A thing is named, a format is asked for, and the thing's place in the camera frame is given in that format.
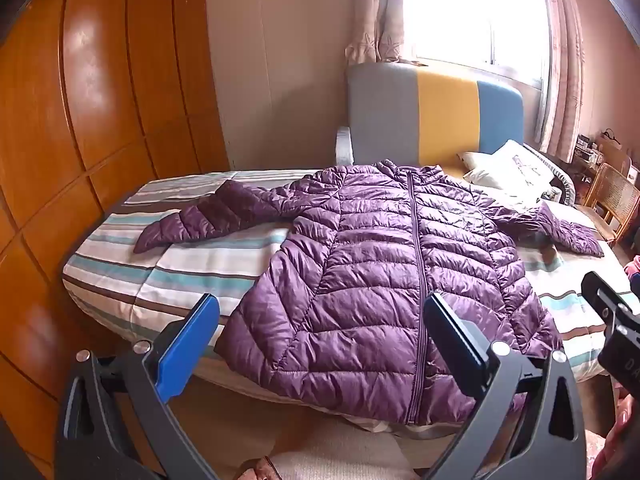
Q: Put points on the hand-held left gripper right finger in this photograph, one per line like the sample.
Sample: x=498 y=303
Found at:
x=452 y=335

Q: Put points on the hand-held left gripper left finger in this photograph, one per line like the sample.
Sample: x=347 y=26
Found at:
x=187 y=345

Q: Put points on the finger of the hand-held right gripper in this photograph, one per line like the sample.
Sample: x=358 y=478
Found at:
x=602 y=292

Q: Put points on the purple puffer jacket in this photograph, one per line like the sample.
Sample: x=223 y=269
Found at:
x=360 y=270

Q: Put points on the person's right hand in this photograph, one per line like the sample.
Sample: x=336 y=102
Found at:
x=622 y=412

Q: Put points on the bed with striped sheet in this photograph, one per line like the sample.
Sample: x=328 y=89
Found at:
x=150 y=280

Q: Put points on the rattan chair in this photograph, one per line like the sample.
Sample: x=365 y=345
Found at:
x=607 y=185

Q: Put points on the cluttered wooden desk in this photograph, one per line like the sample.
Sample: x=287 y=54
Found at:
x=607 y=147

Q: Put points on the white printed pillow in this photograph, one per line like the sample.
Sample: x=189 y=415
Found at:
x=505 y=165

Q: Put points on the beige cloth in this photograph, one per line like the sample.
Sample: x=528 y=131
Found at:
x=340 y=455

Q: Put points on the pink striped curtain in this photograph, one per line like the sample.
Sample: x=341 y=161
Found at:
x=565 y=85

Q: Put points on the grey yellow blue sofa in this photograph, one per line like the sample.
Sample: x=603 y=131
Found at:
x=380 y=120

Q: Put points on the wooden wardrobe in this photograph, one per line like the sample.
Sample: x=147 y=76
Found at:
x=100 y=110

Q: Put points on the floral beige curtain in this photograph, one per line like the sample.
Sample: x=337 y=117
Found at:
x=380 y=10

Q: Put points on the grey mesh crib rail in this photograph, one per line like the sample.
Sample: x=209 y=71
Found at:
x=552 y=172

